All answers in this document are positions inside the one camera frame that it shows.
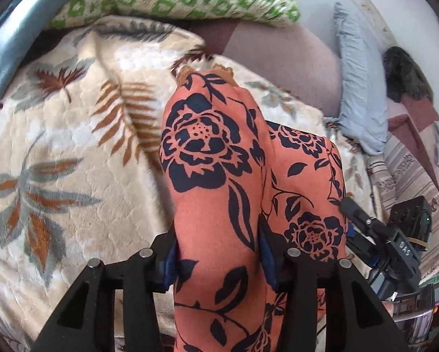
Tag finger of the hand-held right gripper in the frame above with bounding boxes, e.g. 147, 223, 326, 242
345, 224, 379, 268
340, 197, 390, 244

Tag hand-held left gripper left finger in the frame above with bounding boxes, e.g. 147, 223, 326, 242
30, 224, 180, 352

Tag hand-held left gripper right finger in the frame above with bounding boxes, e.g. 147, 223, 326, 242
258, 214, 400, 352

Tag orange floral garment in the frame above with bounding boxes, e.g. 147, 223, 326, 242
159, 64, 352, 352

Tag striped woven mat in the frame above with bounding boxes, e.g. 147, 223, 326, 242
366, 135, 439, 285

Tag maroon cloth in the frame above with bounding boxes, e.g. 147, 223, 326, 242
385, 94, 439, 199

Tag grey-blue pillow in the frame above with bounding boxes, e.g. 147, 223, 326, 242
324, 2, 391, 155

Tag dark furry cloth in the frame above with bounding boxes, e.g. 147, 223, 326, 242
382, 46, 435, 104

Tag cream leaf-print blanket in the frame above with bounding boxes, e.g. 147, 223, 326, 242
0, 15, 378, 352

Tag pink bed sheet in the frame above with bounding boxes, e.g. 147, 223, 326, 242
189, 18, 345, 119

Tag light blue cloth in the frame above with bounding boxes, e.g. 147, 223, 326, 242
0, 0, 92, 100

